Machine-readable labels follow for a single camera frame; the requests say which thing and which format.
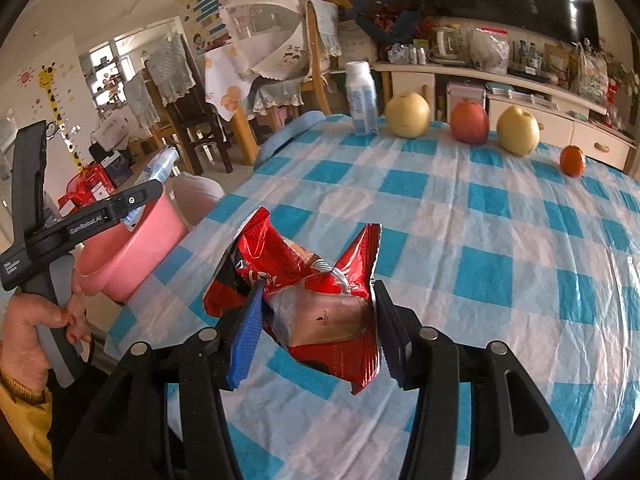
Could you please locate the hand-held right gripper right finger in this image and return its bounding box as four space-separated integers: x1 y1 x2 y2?
372 279 586 480

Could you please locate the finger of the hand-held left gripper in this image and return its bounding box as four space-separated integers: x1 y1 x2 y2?
11 121 49 253
107 179 165 221

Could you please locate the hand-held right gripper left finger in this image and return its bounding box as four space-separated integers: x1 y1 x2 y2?
57 280 266 480

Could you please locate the crushed clear plastic bottle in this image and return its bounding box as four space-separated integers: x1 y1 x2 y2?
122 145 180 231

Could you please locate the pink plastic basin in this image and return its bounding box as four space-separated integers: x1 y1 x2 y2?
72 187 190 303

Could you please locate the red snack bag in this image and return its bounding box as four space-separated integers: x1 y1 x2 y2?
202 206 383 396

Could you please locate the person's left forearm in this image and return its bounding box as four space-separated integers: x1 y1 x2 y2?
0 345 56 478

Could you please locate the person's left hand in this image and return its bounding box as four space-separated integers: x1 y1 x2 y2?
0 287 93 386

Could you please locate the dark shopping bag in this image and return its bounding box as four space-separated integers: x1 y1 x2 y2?
100 152 135 186

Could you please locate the red gift bag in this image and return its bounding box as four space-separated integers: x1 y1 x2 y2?
57 162 113 216

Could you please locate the white shopping bag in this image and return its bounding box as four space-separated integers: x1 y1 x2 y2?
90 110 133 151

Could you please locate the dark wooden chair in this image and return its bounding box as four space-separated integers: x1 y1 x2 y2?
142 35 236 176

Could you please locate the blue checked plastic tablecloth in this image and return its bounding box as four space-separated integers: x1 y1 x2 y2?
117 112 640 480

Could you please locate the orange print tablecloth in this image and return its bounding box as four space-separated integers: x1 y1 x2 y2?
202 45 261 123

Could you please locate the light wooden chair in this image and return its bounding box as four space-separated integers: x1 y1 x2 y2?
300 0 346 116

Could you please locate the yellow pear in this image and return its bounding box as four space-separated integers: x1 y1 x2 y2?
385 91 432 138
497 105 541 156

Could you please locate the red apple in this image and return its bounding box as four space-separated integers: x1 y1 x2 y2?
451 100 490 145

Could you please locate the white plastic bottle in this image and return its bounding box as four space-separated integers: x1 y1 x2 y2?
345 61 379 136

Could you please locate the orange tangerine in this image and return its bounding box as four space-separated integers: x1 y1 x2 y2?
559 145 586 177

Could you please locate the silver metal case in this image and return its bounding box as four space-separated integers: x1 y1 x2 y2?
446 81 487 111

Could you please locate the cream television cabinet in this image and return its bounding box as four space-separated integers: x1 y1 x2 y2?
372 15 638 173

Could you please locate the row of small bottles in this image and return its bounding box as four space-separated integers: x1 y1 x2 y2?
387 42 431 66

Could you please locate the white electric kettle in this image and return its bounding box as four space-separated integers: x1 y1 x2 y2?
432 24 463 63

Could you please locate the dark wrapped flower bouquet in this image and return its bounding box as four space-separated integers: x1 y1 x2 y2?
345 0 423 46

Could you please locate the clear plastic bag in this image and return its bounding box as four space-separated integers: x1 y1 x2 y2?
465 27 511 73

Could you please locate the printed gift bag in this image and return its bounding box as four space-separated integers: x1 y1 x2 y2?
575 42 611 101

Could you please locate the giraffe height wall sticker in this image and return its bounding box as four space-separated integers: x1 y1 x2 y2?
35 60 86 168

